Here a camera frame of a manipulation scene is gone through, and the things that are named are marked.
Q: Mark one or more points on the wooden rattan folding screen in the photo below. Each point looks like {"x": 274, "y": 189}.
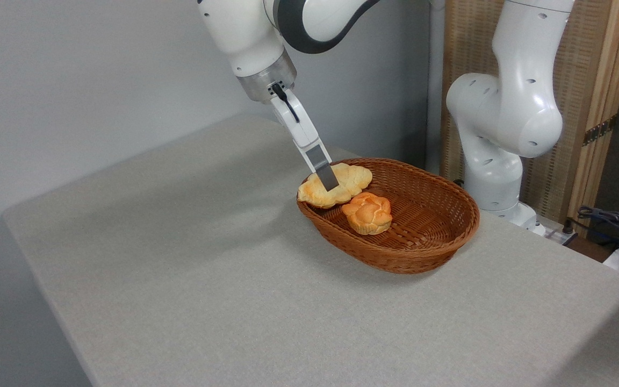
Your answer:
{"x": 583, "y": 64}

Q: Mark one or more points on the round orange bread roll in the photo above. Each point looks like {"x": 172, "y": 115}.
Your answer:
{"x": 368, "y": 214}

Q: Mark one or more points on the pale braided bread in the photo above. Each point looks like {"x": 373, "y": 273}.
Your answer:
{"x": 353, "y": 178}

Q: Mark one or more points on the dark metal screen hinge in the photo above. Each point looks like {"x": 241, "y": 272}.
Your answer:
{"x": 599, "y": 130}

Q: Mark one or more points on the brown woven wicker basket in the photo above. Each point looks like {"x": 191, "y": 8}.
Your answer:
{"x": 427, "y": 226}

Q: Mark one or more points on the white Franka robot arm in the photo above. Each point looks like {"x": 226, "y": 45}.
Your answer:
{"x": 519, "y": 107}

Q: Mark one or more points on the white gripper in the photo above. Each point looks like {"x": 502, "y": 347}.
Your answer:
{"x": 301, "y": 129}

